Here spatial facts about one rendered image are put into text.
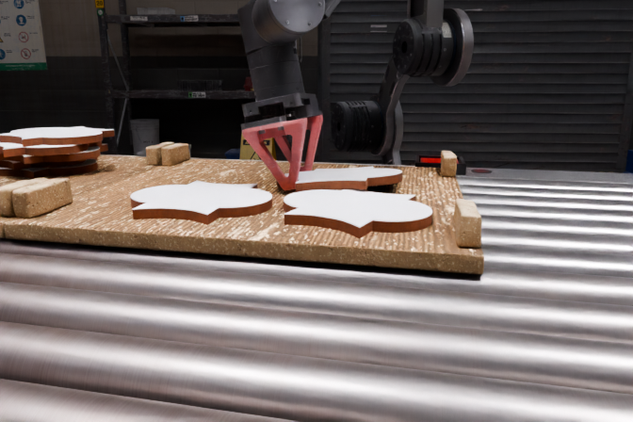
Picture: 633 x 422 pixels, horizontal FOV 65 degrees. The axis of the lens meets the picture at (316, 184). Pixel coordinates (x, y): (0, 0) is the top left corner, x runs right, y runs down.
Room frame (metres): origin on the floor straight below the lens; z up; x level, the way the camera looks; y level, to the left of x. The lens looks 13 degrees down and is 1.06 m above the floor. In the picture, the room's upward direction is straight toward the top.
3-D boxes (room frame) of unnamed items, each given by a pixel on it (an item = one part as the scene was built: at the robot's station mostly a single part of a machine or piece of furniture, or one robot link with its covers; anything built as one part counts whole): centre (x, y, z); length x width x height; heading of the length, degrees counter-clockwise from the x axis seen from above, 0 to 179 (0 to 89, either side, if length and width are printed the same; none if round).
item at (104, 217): (0.55, 0.04, 0.93); 0.41 x 0.35 x 0.02; 79
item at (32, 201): (0.46, 0.26, 0.95); 0.06 x 0.02 x 0.03; 169
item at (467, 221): (0.38, -0.12, 0.95); 0.06 x 0.02 x 0.03; 169
